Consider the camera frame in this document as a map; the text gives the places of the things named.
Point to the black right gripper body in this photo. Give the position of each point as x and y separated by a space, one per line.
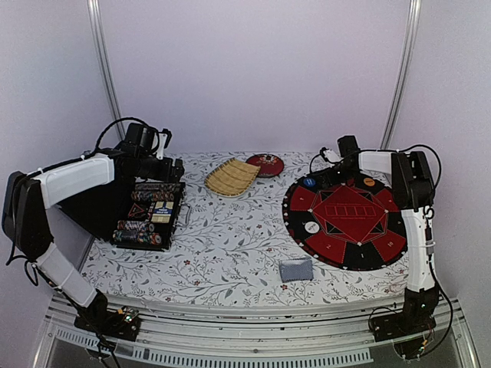
344 175

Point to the white dealer button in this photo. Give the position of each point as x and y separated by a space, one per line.
312 227

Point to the blue texas holdem card deck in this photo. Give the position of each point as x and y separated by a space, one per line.
162 212

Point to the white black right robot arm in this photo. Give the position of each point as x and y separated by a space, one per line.
414 187

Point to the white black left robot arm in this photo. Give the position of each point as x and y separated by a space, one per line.
28 199

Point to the red floral round plate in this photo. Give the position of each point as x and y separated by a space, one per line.
269 165

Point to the red black card box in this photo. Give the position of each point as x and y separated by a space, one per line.
138 212

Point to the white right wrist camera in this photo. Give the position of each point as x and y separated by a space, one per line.
329 155

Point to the round red black poker mat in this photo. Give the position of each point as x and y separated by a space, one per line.
361 227

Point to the orange big blind button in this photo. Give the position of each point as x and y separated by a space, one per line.
368 181

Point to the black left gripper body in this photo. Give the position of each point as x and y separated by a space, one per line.
146 169

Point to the blue small blind button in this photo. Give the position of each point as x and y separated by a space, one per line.
309 182

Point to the black poker set case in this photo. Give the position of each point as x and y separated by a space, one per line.
98 210

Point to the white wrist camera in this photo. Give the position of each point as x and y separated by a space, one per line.
329 155
164 137

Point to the aluminium frame post right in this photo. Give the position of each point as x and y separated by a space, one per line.
410 37

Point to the woven bamboo tray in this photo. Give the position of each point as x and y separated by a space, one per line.
232 178

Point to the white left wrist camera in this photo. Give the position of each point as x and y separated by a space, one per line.
164 137

